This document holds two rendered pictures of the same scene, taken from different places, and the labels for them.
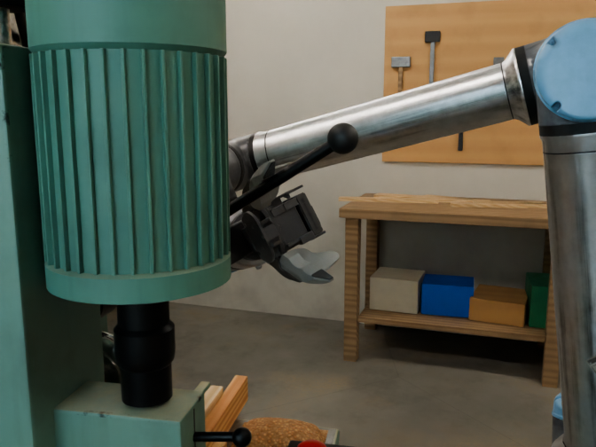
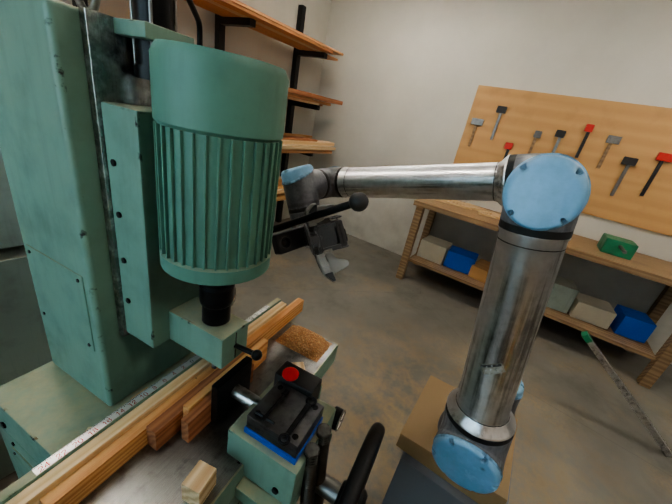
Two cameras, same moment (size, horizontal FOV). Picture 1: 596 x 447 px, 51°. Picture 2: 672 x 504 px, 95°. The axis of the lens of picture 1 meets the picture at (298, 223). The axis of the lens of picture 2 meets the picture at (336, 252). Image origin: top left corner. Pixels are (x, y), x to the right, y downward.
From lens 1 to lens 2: 23 cm
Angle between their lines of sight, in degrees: 17
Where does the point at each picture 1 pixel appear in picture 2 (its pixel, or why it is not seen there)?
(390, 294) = (429, 251)
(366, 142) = (399, 191)
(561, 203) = (495, 272)
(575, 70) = (532, 192)
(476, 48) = (527, 122)
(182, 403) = (231, 327)
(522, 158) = not seen: hidden behind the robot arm
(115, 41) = (187, 127)
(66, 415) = (173, 316)
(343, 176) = not seen: hidden behind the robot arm
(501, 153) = not seen: hidden behind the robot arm
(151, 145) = (208, 197)
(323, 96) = (426, 133)
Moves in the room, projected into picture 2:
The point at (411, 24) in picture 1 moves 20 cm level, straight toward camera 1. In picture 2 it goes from (490, 99) to (491, 96)
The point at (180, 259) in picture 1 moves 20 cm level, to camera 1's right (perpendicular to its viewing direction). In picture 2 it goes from (223, 264) to (353, 303)
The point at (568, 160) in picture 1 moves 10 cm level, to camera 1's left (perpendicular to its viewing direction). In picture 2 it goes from (508, 248) to (451, 234)
